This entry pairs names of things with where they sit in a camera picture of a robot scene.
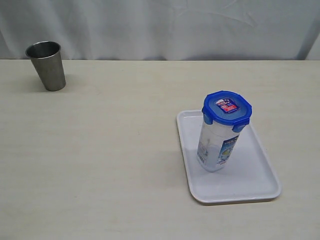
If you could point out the stainless steel cup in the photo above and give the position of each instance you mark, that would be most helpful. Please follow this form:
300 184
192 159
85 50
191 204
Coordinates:
47 61

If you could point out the clear plastic tall container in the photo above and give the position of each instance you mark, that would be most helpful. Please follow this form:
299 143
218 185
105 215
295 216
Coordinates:
216 143

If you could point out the blue container lid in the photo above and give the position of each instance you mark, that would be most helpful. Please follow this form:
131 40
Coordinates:
228 109

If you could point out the white rectangular tray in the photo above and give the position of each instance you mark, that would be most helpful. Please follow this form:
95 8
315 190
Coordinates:
247 177

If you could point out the white backdrop curtain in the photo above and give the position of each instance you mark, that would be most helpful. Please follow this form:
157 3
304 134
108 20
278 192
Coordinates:
164 29

